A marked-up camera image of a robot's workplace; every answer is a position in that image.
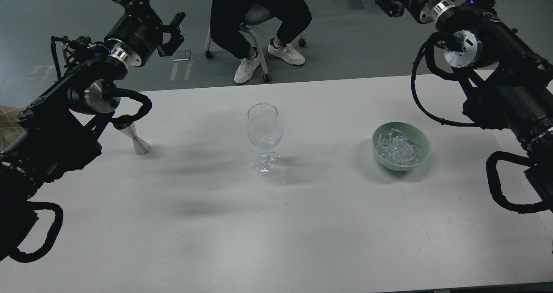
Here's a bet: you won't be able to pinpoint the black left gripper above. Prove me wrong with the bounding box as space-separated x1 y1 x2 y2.
105 0 186 68

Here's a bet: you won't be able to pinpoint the clear wine glass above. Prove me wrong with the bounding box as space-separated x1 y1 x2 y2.
247 103 284 175

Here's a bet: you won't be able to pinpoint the grey wheeled chair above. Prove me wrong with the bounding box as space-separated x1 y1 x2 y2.
204 0 306 83

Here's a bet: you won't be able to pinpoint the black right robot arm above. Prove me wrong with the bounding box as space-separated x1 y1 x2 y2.
375 0 553 214

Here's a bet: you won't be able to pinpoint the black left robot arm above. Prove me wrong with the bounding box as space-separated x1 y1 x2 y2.
0 0 186 263

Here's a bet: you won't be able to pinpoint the green bowl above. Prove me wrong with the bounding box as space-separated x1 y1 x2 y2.
371 122 431 172

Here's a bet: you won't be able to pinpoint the seated person in black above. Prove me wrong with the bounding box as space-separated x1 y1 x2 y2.
203 0 312 85

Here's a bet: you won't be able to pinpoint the clear ice cubes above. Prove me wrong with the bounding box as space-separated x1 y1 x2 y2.
375 127 423 167

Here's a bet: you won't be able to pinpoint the steel double jigger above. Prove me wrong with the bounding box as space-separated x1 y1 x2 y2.
113 122 151 156

